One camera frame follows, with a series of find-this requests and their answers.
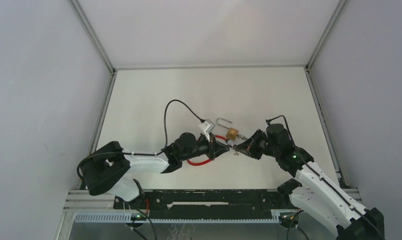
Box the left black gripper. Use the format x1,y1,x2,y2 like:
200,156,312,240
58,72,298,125
181,132,229,162

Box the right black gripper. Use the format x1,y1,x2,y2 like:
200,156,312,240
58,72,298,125
234,129,279,160

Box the red cable bike lock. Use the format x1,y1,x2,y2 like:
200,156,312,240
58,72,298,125
186,134,235,167

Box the padlock keys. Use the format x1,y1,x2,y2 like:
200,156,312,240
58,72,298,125
237,134,248,141

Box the brass padlock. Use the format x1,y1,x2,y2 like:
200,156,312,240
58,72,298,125
215,117,240,141

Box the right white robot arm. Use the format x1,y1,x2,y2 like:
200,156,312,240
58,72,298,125
233,123,385,240

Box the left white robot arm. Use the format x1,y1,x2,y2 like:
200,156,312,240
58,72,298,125
77,132,230,209

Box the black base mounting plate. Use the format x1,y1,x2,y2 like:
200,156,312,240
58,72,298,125
113,189,297,221

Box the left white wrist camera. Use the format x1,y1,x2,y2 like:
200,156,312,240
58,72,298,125
199,119,215,142

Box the left black camera cable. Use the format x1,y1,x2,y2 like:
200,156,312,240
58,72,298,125
76,99,206,181

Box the black camera cable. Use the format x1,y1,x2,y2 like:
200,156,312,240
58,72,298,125
76,99,206,181
265,114,385,240

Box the white slotted cable duct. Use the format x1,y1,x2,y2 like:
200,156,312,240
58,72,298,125
74,211,284,224

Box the right black camera cable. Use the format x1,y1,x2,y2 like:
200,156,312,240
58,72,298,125
265,114,385,240

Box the aluminium frame rails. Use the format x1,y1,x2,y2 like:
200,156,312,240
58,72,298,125
63,0,365,213

